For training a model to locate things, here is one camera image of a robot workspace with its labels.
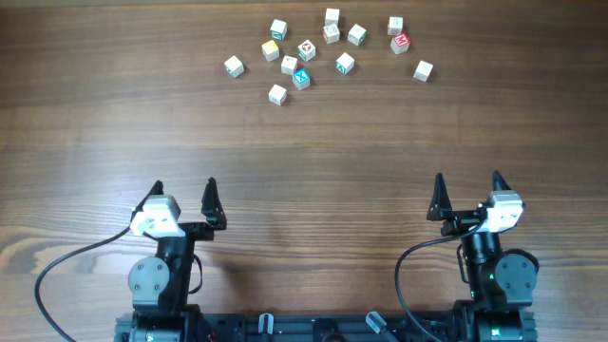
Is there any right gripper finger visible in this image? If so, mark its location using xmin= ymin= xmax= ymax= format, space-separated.
xmin=492 ymin=170 xmax=511 ymax=191
xmin=427 ymin=173 xmax=453 ymax=221

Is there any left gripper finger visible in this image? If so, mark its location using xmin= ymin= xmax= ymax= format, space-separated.
xmin=131 ymin=180 xmax=163 ymax=222
xmin=201 ymin=178 xmax=227 ymax=228

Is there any red-edged plain wooden block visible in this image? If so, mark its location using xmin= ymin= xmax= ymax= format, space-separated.
xmin=268 ymin=85 xmax=287 ymax=105

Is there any blue X wooden block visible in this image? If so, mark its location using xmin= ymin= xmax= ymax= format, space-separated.
xmin=293 ymin=68 xmax=311 ymax=90

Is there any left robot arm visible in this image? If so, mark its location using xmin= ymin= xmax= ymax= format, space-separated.
xmin=114 ymin=178 xmax=227 ymax=342

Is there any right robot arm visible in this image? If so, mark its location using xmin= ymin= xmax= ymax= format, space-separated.
xmin=427 ymin=172 xmax=540 ymax=342

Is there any green-edged far left block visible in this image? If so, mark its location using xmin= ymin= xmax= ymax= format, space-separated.
xmin=224 ymin=55 xmax=244 ymax=78

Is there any green-edged block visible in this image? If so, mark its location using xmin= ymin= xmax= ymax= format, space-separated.
xmin=270 ymin=19 xmax=288 ymax=41
xmin=348 ymin=24 xmax=367 ymax=46
xmin=224 ymin=55 xmax=244 ymax=78

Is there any plain block beside yellow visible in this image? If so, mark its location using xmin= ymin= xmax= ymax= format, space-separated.
xmin=281 ymin=55 xmax=298 ymax=75

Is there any yellow top wooden block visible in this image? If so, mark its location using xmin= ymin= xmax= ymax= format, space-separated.
xmin=261 ymin=40 xmax=280 ymax=62

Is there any red M wooden block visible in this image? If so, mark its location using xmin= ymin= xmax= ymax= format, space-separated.
xmin=390 ymin=32 xmax=411 ymax=54

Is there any green A wooden block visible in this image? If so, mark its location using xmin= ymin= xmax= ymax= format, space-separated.
xmin=336 ymin=52 xmax=355 ymax=75

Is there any green picture wooden block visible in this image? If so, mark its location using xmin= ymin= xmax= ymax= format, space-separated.
xmin=297 ymin=40 xmax=316 ymax=62

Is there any plain block above M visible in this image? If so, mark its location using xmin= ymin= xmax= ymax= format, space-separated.
xmin=388 ymin=16 xmax=404 ymax=36

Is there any green-edged centre right block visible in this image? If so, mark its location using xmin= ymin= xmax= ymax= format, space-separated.
xmin=348 ymin=24 xmax=367 ymax=46

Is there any green-edged upper left block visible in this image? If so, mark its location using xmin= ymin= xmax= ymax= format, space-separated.
xmin=270 ymin=19 xmax=288 ymax=41

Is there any red-edged centre block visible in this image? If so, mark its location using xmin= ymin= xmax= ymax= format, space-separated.
xmin=323 ymin=24 xmax=340 ymax=44

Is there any right black cable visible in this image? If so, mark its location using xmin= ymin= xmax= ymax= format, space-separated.
xmin=394 ymin=218 xmax=486 ymax=342

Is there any black cable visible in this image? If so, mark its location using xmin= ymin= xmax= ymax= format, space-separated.
xmin=33 ymin=225 xmax=134 ymax=342
xmin=394 ymin=218 xmax=486 ymax=342

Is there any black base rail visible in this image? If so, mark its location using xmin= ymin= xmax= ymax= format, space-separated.
xmin=114 ymin=311 xmax=539 ymax=342

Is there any left black cable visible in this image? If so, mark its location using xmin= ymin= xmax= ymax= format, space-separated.
xmin=33 ymin=225 xmax=134 ymax=342

